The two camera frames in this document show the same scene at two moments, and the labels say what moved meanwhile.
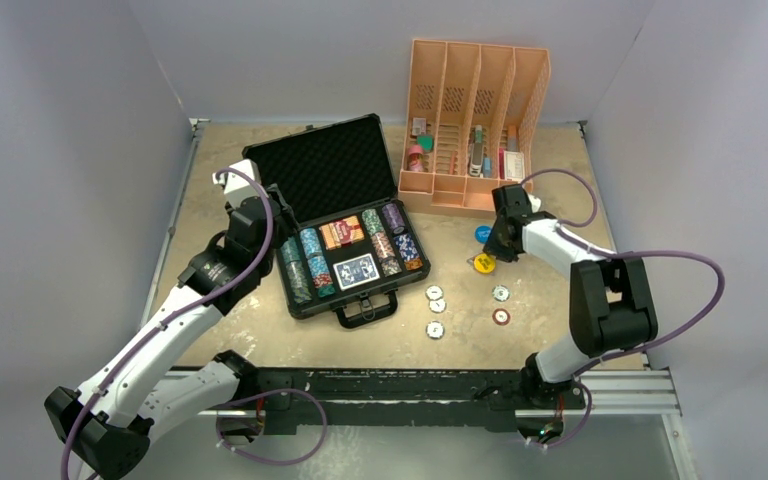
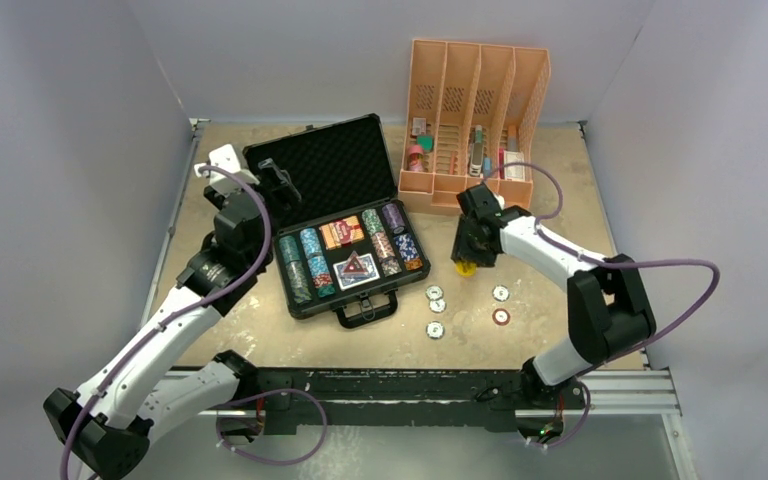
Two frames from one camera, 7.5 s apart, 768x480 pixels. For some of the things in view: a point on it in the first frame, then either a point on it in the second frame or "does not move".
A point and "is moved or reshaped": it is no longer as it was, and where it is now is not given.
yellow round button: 484,263 is moved or reshaped
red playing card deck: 342,232 does not move
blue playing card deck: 356,271 does not move
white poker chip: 435,329 does not move
